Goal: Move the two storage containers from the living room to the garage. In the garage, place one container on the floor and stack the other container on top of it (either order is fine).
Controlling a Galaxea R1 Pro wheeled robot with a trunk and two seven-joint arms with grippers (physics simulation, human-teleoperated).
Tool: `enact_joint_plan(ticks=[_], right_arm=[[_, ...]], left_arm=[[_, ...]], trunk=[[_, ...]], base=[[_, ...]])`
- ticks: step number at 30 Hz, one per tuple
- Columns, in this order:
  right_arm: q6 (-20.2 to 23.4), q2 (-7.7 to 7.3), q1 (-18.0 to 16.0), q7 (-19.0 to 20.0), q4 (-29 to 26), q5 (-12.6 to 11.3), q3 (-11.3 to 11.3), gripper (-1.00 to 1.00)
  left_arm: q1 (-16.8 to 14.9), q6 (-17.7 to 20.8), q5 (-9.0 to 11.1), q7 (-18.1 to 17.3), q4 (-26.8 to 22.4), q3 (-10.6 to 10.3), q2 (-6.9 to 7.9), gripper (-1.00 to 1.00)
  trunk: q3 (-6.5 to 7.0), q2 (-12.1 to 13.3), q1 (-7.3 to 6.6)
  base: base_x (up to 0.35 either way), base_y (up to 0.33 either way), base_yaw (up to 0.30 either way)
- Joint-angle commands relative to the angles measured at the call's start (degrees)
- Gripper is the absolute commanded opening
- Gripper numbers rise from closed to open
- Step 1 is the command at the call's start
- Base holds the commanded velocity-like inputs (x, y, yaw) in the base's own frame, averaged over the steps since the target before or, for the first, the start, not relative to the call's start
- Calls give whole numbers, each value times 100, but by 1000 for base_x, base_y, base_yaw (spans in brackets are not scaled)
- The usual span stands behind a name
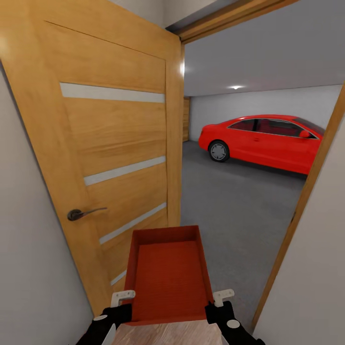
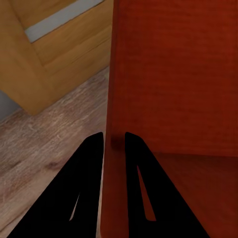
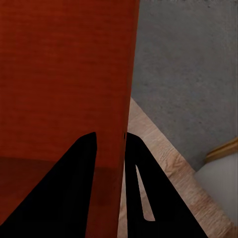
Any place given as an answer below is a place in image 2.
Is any storage box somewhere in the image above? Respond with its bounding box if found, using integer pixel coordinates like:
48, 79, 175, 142
100, 0, 238, 238

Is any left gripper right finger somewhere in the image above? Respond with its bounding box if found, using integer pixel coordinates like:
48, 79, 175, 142
125, 132, 210, 238

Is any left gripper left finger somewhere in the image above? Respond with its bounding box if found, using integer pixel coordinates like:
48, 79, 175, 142
7, 132, 104, 238

